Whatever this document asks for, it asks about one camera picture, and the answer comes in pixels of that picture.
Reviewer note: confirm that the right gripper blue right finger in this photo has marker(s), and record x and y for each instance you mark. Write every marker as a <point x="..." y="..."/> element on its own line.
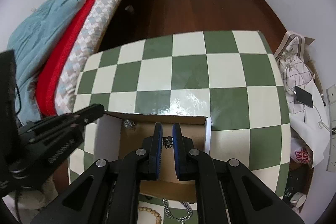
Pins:
<point x="181" y="151"/>

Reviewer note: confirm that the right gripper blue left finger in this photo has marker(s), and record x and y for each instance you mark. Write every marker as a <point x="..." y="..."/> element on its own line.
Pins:
<point x="155" y="152"/>

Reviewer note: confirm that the white cardboard box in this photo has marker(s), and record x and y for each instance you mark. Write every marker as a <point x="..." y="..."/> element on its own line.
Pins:
<point x="117" y="134"/>

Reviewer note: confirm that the red blanket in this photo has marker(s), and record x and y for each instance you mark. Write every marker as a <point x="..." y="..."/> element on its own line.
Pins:
<point x="49" y="77"/>

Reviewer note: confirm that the green white checkered table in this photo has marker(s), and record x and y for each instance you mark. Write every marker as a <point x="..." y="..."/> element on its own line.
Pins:
<point x="229" y="76"/>

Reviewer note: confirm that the light blue blanket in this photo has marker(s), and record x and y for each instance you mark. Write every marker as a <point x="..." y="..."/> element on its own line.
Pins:
<point x="32" y="42"/>

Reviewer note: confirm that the white red plastic bag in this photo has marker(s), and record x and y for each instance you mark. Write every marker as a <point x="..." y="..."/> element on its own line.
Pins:
<point x="300" y="152"/>

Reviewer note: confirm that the argyle patterned mattress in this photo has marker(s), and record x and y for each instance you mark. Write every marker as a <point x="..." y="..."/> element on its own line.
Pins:
<point x="86" y="44"/>

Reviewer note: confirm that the white ceramic cup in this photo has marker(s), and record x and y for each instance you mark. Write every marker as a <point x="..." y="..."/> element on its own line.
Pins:
<point x="298" y="199"/>

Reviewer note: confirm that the white patterned cloth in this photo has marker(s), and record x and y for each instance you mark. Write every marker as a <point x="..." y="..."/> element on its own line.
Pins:
<point x="310" y="133"/>

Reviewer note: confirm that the black smartphone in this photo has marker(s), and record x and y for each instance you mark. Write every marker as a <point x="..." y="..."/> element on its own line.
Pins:
<point x="303" y="97"/>

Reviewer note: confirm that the white wall socket strip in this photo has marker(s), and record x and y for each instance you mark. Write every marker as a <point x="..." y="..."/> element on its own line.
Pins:
<point x="331" y="97"/>

